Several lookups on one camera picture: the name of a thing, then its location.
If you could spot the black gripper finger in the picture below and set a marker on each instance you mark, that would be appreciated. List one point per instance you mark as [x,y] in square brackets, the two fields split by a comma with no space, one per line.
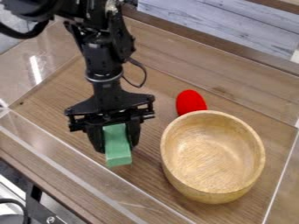
[134,132]
[97,138]

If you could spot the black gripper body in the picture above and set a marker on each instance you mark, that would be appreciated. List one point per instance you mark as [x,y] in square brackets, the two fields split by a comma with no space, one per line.
[117,108]

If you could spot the black table frame bracket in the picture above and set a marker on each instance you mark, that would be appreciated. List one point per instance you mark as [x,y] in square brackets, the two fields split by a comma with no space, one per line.
[38,212]

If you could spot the clear acrylic enclosure wall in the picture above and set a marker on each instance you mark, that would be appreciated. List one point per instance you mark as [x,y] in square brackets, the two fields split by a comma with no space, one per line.
[244,82]

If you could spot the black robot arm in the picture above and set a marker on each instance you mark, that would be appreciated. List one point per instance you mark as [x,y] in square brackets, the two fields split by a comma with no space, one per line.
[97,25]

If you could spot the green rectangular block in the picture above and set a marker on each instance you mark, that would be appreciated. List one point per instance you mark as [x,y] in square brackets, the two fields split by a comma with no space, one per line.
[118,148]

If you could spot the red plush ball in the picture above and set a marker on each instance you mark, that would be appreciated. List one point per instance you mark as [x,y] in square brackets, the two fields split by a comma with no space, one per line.
[189,102]

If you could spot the brown wooden bowl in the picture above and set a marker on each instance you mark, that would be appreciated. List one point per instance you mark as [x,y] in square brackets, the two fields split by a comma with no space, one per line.
[214,156]

